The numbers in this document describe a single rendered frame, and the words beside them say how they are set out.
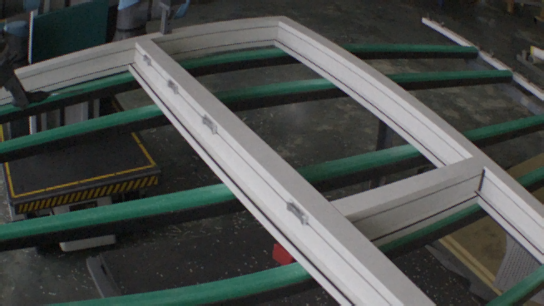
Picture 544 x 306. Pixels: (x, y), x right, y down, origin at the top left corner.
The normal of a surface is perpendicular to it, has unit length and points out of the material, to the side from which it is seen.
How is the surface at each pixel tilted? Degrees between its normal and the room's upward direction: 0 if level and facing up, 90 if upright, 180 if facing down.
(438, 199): 90
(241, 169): 90
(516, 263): 0
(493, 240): 0
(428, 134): 90
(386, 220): 90
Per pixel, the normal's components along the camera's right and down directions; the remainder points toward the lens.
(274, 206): -0.88, 0.18
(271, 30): 0.48, 0.46
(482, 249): 0.07, -0.87
